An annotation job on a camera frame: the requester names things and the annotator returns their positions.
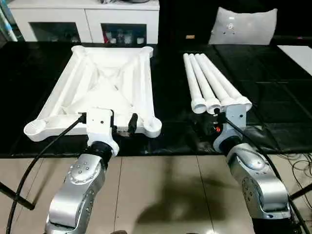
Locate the black stand bar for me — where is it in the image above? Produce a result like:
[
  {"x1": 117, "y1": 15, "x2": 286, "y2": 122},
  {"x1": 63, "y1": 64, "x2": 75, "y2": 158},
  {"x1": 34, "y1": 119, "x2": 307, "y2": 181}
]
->
[
  {"x1": 290, "y1": 181, "x2": 312, "y2": 200},
  {"x1": 0, "y1": 181, "x2": 36, "y2": 211}
]

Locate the light grey printed pillow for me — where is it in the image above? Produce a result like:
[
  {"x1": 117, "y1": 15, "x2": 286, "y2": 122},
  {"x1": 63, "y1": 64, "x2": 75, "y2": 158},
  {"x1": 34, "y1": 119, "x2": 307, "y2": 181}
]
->
[{"x1": 208, "y1": 6, "x2": 278, "y2": 46}]

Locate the white plastic table leg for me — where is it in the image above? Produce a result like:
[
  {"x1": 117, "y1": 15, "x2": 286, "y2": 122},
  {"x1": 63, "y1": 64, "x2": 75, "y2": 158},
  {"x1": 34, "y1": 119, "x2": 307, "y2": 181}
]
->
[
  {"x1": 200, "y1": 52, "x2": 253, "y2": 112},
  {"x1": 195, "y1": 52, "x2": 236, "y2": 109},
  {"x1": 189, "y1": 53, "x2": 222, "y2": 115},
  {"x1": 183, "y1": 53, "x2": 208, "y2": 114}
]

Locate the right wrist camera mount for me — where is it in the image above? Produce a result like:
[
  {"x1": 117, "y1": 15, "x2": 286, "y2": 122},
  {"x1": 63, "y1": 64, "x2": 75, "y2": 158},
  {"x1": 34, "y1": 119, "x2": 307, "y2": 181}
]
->
[{"x1": 213, "y1": 103, "x2": 247, "y2": 152}]

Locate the white flat panel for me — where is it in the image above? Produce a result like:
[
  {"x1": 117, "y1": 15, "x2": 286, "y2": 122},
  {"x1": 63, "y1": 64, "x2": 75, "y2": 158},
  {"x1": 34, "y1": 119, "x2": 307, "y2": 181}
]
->
[{"x1": 276, "y1": 45, "x2": 312, "y2": 70}]

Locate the black cabinet with gold label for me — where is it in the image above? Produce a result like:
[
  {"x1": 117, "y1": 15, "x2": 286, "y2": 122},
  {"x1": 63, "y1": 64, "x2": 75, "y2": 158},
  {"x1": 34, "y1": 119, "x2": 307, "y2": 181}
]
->
[{"x1": 159, "y1": 0, "x2": 217, "y2": 44}]

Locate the white glass-door cabinet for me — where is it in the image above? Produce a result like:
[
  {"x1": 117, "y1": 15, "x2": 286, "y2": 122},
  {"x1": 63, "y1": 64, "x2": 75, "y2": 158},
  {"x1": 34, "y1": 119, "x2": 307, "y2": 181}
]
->
[{"x1": 7, "y1": 0, "x2": 160, "y2": 44}]

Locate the black work mat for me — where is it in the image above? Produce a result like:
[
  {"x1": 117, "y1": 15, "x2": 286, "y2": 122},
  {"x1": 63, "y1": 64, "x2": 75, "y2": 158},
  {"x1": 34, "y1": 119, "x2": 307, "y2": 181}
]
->
[{"x1": 0, "y1": 41, "x2": 312, "y2": 156}]

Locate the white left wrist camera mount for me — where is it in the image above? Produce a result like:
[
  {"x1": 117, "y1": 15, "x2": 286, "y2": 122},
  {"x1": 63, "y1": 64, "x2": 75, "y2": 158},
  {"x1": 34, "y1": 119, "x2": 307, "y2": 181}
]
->
[{"x1": 86, "y1": 108, "x2": 120, "y2": 156}]

